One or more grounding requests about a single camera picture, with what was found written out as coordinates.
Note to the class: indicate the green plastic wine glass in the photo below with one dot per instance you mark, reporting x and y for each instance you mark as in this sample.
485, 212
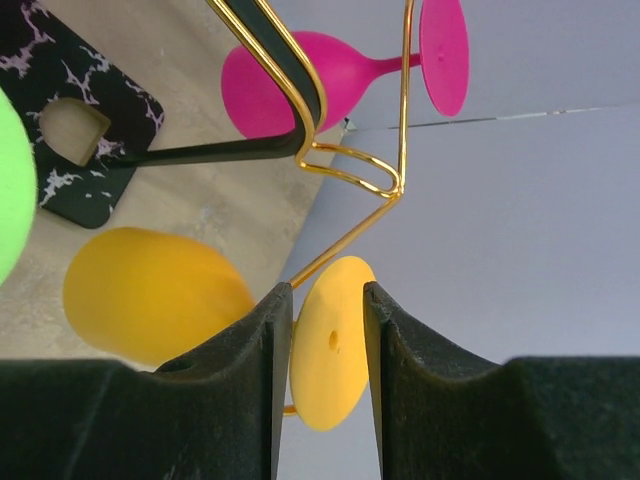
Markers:
18, 187

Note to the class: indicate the orange plastic wine glass front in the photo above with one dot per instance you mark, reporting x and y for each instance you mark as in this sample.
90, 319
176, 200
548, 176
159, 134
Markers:
149, 297

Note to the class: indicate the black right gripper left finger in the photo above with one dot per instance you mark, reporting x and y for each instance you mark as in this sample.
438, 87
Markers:
214, 412

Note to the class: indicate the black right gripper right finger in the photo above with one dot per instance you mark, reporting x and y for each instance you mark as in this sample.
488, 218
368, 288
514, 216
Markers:
443, 412

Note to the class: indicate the gold wire wine glass rack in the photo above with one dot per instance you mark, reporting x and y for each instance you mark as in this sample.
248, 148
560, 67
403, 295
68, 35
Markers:
92, 127

